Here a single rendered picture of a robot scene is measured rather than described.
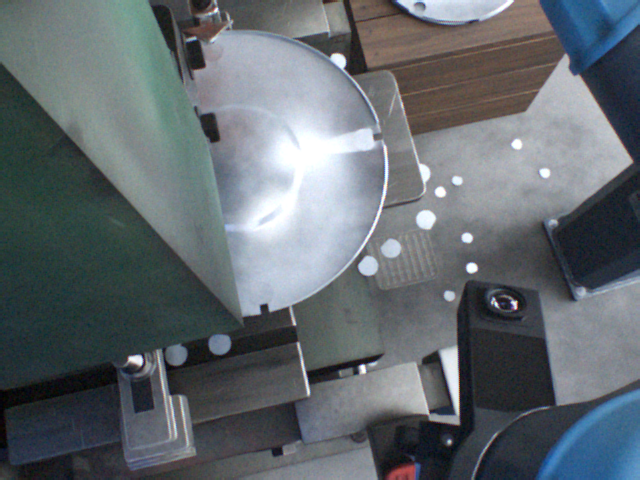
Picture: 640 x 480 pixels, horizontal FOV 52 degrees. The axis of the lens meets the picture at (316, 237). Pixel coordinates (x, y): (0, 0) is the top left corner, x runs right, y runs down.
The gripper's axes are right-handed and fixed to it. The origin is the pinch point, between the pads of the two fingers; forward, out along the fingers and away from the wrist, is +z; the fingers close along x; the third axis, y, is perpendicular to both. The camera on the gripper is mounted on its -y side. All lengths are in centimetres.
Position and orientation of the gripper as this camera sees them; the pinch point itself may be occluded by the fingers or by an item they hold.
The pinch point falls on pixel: (441, 448)
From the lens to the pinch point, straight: 50.2
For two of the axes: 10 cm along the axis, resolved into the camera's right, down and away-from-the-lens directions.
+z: -0.2, 3.0, 9.5
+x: 9.8, 1.9, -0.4
